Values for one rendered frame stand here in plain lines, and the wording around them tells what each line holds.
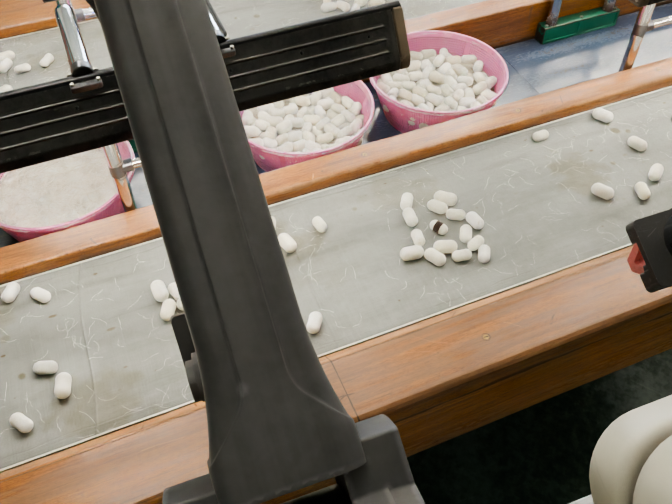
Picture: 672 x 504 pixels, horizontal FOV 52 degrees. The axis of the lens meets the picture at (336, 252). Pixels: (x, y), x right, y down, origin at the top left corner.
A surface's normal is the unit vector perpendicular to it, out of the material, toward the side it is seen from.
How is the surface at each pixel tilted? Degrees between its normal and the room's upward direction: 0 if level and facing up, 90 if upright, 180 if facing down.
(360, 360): 0
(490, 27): 90
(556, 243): 0
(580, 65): 0
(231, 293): 34
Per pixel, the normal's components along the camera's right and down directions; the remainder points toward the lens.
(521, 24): 0.38, 0.70
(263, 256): 0.15, -0.14
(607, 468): -0.94, -0.21
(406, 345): -0.01, -0.65
